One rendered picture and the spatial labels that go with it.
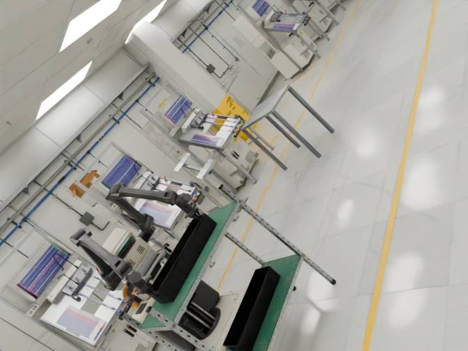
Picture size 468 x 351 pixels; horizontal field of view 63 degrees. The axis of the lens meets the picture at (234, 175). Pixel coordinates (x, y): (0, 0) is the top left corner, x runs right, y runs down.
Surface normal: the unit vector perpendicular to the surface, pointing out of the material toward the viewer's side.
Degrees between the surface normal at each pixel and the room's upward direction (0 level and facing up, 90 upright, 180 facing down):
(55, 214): 90
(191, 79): 90
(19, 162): 90
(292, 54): 90
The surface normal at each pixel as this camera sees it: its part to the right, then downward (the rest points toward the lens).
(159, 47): 0.55, -0.33
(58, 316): -0.10, -0.68
